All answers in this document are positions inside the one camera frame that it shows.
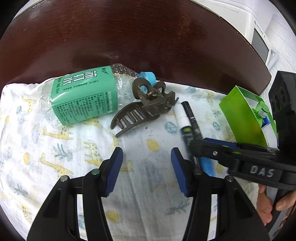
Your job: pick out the white tube with dark end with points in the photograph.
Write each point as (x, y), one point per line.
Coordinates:
(181, 115)

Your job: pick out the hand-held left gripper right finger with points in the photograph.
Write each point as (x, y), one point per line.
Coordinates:
(181, 171)

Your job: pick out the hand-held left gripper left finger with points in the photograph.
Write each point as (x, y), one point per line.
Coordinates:
(113, 171)

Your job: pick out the green label water bottle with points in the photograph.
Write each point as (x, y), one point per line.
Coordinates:
(81, 99)

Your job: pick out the black pen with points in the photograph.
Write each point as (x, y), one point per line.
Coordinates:
(192, 115)

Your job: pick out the white countertop water dispenser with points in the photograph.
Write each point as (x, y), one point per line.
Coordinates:
(242, 18)

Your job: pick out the person's right hand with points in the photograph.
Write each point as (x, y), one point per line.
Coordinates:
(264, 204)

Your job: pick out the brown hair claw clip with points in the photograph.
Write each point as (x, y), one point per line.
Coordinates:
(148, 104)

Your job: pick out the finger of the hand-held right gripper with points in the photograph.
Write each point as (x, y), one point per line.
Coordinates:
(208, 153)
(249, 149)

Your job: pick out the small blue packet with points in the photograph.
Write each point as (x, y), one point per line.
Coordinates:
(266, 121)

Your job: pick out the green box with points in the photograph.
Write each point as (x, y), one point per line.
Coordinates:
(240, 115)

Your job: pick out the giraffe printed white cloth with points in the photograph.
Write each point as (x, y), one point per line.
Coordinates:
(69, 162)

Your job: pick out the small green bottle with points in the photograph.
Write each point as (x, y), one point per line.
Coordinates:
(261, 110)

